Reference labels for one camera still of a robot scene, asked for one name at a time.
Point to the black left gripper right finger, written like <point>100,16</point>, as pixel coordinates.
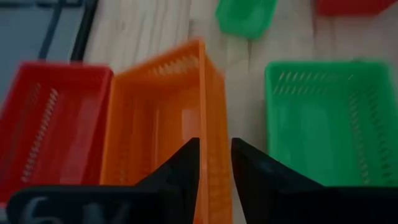
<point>273,193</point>

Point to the black aluminium table frame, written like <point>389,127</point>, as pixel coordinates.
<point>81,37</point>

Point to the orange plastic basket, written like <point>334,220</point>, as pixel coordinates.
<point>149,130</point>

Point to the green plastic basket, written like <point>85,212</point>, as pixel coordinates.
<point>245,18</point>
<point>317,130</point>

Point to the red plastic basket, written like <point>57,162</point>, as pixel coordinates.
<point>351,6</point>
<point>62,130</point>

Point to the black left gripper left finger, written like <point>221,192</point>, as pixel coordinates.
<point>174,193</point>

